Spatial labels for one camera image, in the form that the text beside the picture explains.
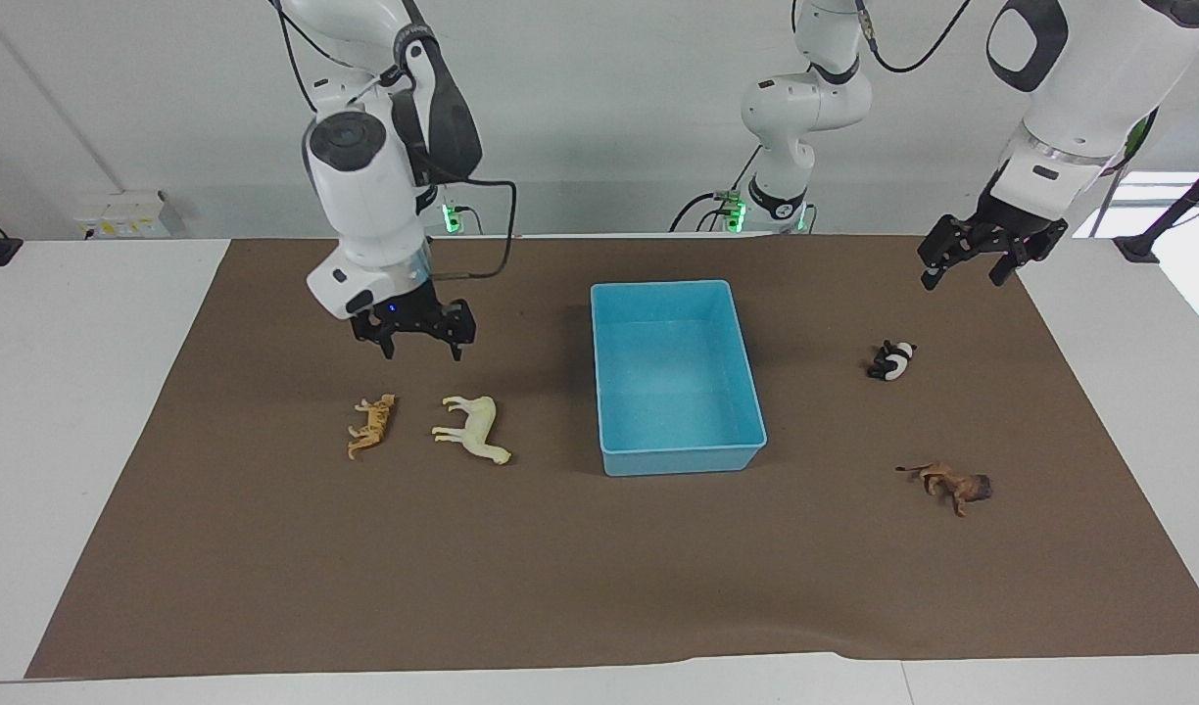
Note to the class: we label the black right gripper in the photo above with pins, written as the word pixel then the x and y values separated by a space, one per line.
pixel 418 315

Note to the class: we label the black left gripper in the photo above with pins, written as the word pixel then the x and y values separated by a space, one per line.
pixel 1001 233

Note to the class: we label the orange striped tiger toy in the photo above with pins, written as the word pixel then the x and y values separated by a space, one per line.
pixel 374 423

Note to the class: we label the cream horse toy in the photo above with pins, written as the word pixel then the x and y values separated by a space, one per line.
pixel 479 423

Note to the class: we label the black and white panda toy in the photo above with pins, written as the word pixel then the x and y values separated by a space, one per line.
pixel 893 362

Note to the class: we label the brown lion toy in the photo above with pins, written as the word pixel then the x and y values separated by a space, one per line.
pixel 952 483

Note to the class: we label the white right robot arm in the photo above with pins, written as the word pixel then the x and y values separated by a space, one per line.
pixel 364 186

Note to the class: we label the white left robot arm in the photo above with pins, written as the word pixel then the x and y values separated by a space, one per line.
pixel 1089 88

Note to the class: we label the blue plastic storage box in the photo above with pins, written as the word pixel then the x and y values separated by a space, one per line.
pixel 673 377

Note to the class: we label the black angled stand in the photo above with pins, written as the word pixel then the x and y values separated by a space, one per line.
pixel 1173 215

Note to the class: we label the brown table mat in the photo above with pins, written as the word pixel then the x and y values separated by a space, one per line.
pixel 560 568

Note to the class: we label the white wall outlet box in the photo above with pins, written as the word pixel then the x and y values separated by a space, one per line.
pixel 119 213

